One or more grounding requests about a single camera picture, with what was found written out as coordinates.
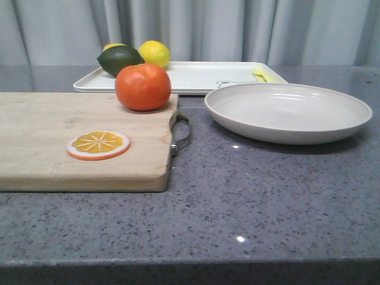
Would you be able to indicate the orange mandarin fruit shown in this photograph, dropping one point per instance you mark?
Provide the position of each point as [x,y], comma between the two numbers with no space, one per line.
[143,87]

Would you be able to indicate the beige round plate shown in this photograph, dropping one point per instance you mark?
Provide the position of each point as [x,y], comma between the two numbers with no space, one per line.
[290,114]

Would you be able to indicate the white rectangular tray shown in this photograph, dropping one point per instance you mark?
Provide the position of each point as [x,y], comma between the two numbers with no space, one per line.
[187,78]

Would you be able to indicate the orange slice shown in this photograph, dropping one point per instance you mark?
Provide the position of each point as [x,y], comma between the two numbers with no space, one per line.
[98,145]

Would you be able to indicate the yellow lemon right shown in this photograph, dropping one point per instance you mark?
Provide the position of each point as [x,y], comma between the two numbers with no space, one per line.
[155,52]

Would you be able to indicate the yellow plastic fork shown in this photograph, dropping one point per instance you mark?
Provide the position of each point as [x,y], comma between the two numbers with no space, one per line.
[257,69]

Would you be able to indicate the yellow plastic knife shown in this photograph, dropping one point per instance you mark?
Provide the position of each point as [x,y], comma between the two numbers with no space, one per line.
[271,77]

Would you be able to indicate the dark green lime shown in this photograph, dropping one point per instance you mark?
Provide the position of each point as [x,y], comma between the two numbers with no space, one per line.
[116,58]

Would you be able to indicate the wooden cutting board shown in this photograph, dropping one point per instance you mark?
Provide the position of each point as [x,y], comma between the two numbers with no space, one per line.
[36,128]

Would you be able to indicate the grey curtain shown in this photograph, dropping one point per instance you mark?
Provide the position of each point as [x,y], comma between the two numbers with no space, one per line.
[304,33]

